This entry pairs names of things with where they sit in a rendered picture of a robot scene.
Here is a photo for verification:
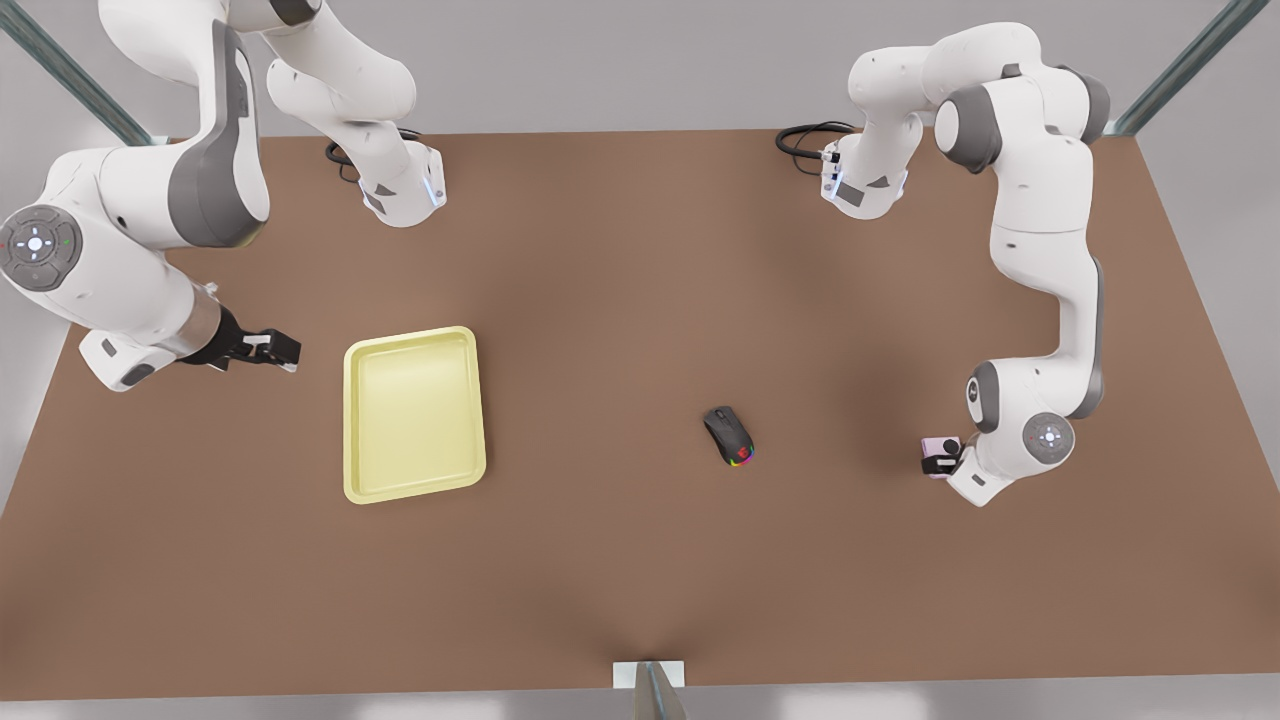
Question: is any yellow rectangular tray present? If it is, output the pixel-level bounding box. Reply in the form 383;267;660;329
343;326;488;505

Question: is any black computer mouse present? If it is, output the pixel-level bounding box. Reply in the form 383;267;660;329
703;406;756;468

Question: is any silver frame post with foot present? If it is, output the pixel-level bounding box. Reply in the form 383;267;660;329
613;659;690;720

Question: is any small pink box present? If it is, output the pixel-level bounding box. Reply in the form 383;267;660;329
921;436;963;480

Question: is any black cable loop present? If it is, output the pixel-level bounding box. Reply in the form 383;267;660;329
325;127;423;186
775;121;859;177

